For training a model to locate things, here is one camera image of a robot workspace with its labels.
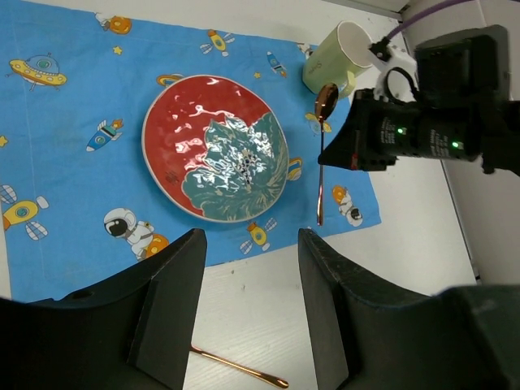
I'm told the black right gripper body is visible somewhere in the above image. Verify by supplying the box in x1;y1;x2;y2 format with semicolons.
351;89;421;171

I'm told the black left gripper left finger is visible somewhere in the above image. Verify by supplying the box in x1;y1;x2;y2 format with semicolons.
1;229;207;389

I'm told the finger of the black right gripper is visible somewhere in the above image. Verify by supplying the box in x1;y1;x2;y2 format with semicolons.
318;105;358;169

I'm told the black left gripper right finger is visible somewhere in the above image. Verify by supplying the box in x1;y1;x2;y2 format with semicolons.
298;228;519;389

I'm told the copper spoon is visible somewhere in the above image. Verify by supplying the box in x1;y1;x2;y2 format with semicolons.
314;83;339;226

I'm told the pale yellow-green mug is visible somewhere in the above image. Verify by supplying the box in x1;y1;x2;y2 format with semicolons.
302;21;373;99

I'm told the copper fork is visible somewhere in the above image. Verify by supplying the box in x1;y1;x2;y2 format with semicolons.
190;345;289;389

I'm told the red and teal plate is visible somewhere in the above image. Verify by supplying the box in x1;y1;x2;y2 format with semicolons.
141;75;289;223

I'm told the blue space-print cloth placemat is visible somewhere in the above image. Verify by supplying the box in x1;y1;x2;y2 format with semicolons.
1;1;381;302

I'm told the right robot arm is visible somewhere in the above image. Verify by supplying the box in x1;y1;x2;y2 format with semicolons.
318;25;519;175

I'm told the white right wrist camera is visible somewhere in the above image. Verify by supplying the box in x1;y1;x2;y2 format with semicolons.
367;37;418;104

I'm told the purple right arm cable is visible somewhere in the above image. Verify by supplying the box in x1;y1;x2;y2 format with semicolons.
385;0;475;44

